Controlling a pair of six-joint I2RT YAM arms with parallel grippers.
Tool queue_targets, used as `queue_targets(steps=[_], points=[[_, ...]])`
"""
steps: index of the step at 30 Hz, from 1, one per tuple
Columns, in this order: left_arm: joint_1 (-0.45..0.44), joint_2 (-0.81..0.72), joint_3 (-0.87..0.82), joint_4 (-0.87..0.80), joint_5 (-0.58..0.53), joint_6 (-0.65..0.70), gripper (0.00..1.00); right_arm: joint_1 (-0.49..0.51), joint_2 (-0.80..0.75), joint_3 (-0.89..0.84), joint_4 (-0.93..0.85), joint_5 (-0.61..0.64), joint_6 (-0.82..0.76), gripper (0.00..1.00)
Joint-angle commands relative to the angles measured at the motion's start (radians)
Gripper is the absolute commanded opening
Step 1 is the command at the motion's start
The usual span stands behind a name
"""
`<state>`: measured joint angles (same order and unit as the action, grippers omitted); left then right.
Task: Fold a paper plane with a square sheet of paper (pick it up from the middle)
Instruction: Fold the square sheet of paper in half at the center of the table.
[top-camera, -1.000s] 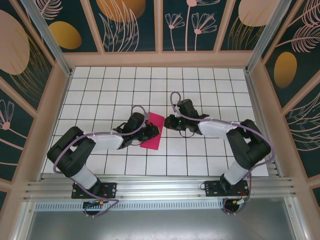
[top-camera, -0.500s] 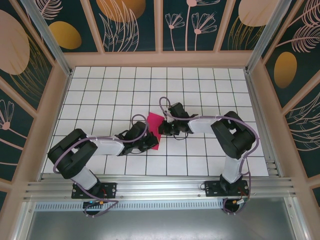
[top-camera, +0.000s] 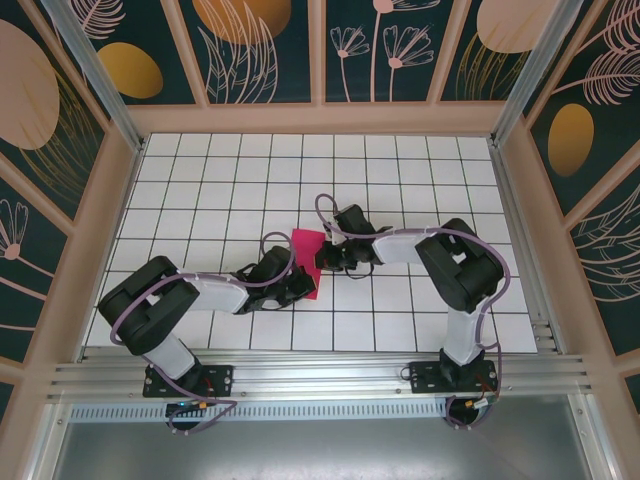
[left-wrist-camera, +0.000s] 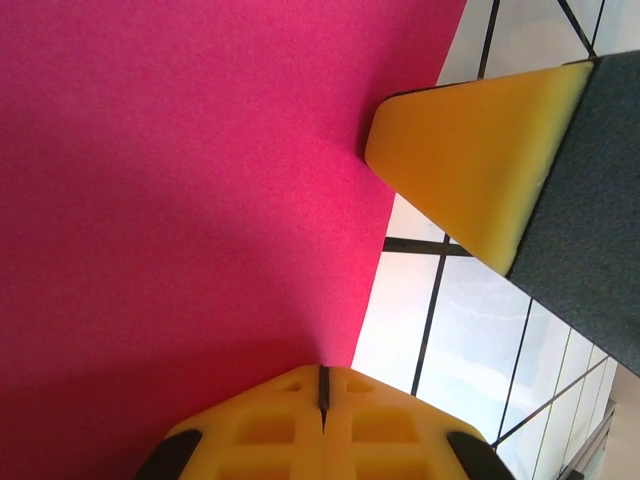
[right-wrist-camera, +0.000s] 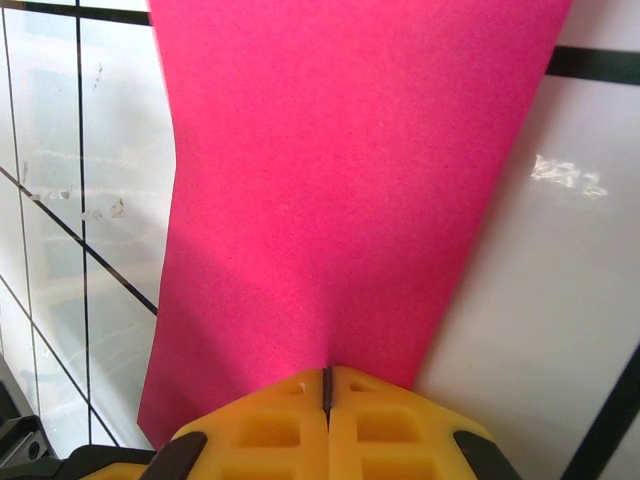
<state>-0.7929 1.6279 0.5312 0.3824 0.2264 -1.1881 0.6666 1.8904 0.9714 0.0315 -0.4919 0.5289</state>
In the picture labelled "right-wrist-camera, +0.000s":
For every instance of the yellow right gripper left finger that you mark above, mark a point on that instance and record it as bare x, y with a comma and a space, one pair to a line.
260, 440

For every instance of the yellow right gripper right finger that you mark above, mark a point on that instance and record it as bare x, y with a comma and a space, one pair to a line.
400, 440

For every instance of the pink cloth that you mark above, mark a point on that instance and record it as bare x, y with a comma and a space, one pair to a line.
325, 175

